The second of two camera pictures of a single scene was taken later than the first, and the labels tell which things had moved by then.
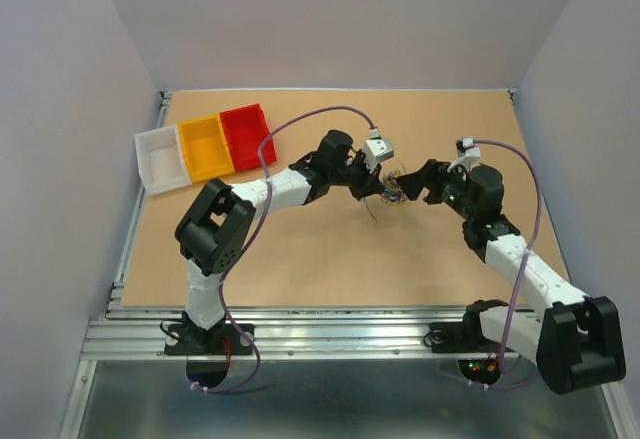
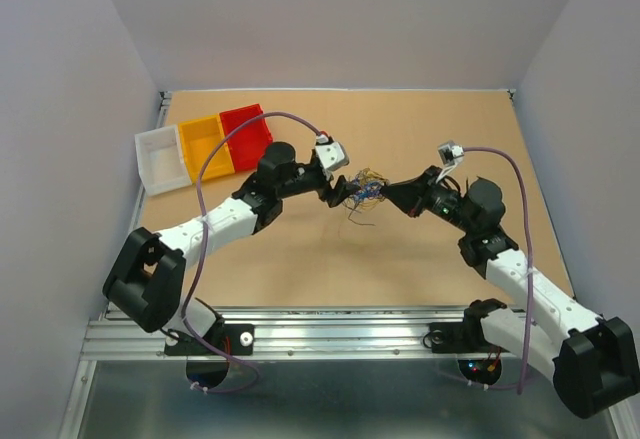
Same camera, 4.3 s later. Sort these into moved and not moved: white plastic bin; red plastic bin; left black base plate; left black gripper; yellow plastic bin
Moved: left black gripper
Not moved: red plastic bin; left black base plate; yellow plastic bin; white plastic bin
